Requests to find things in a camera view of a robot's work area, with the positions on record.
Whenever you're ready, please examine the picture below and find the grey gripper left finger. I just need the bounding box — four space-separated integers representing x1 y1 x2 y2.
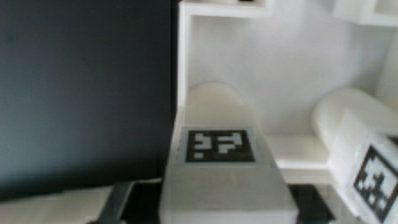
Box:
88 180 160 224

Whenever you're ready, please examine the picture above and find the white tagged chair leg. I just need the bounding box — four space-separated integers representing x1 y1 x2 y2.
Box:
313 88 398 224

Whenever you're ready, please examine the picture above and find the white chair seat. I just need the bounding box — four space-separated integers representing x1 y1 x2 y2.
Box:
178 0 398 181

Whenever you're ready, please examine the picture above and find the white short chair leg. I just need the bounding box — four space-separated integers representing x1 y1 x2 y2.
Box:
159 82 299 224

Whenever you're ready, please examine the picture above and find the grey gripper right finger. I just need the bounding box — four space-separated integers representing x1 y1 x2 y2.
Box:
288 184 336 224

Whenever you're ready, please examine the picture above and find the white front rail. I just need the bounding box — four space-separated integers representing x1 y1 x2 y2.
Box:
0 178 164 224

